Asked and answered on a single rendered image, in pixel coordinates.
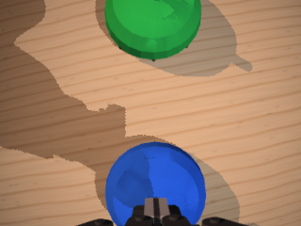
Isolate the green bell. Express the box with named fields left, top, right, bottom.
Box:
left=104, top=0, right=201, bottom=62

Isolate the blue dome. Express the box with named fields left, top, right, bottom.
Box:
left=105, top=141, right=206, bottom=226

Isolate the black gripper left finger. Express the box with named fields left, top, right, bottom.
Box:
left=76, top=198, right=157, bottom=226

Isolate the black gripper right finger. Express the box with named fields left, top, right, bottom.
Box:
left=156, top=198, right=248, bottom=226

